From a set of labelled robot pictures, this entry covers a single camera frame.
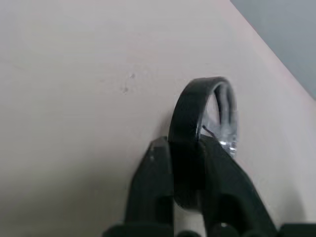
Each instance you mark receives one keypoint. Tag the black tape roll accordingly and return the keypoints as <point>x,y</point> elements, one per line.
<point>187,116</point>

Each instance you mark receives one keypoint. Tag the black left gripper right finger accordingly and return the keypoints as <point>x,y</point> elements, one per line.
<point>229,187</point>

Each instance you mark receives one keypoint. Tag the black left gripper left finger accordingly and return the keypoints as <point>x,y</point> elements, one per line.
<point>150,187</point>

